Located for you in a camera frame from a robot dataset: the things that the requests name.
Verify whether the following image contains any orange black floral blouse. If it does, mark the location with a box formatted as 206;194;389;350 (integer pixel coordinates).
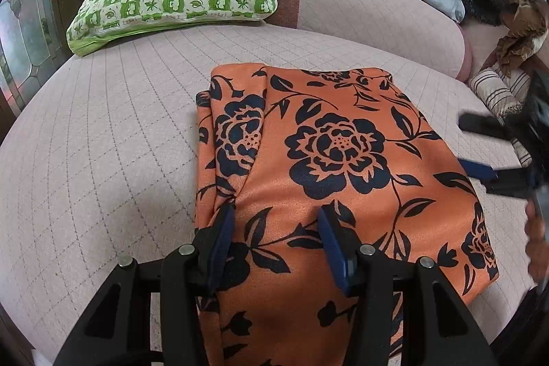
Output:
196;63;498;365

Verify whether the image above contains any person's right hand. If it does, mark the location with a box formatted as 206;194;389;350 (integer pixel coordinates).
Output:
525;201;549;283

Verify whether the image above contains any striped floral folded blanket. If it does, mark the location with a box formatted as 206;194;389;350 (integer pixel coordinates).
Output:
468;63;535;169

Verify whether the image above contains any brown patterned cloth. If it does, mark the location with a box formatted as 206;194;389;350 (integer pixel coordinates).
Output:
496;0;548;77

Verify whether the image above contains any pink rolled quilt bolster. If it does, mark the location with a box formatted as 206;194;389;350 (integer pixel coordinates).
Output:
267;0;473;82

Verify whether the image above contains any pink quilted bed sheet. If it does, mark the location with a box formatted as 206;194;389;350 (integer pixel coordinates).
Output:
1;24;532;359

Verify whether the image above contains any stained glass wooden door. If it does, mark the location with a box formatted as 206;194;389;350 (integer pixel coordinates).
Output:
1;0;84;138

